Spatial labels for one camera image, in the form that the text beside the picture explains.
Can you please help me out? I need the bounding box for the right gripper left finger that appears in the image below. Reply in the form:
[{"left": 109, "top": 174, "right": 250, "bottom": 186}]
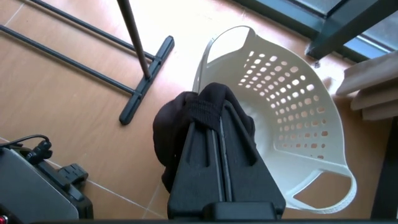
[{"left": 167, "top": 121, "right": 223, "bottom": 218}]

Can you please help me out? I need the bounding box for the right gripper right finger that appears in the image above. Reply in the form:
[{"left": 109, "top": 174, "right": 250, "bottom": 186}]
[{"left": 219, "top": 99, "right": 287, "bottom": 218}]

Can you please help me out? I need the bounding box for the black garment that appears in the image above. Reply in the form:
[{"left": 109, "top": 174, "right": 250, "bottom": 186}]
[{"left": 152, "top": 82, "right": 257, "bottom": 194}]

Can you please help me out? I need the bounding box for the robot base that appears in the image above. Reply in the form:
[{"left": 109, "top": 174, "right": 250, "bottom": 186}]
[{"left": 0, "top": 139, "right": 95, "bottom": 224}]

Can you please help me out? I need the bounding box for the white laundry basket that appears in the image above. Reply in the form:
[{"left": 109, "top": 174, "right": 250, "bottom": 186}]
[{"left": 192, "top": 25, "right": 358, "bottom": 215}]

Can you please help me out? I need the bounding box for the black clothes rack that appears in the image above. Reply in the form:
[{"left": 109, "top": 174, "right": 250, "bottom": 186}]
[{"left": 0, "top": 0, "right": 175, "bottom": 126}]

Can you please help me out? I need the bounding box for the beige curtain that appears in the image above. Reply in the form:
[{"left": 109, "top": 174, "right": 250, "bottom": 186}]
[{"left": 335, "top": 50, "right": 398, "bottom": 122}]

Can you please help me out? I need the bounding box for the window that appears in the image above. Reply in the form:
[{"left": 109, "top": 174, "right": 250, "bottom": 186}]
[{"left": 233, "top": 0, "right": 398, "bottom": 63}]

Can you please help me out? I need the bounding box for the black cable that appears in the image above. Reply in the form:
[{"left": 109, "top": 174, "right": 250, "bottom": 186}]
[{"left": 0, "top": 134, "right": 51, "bottom": 149}]

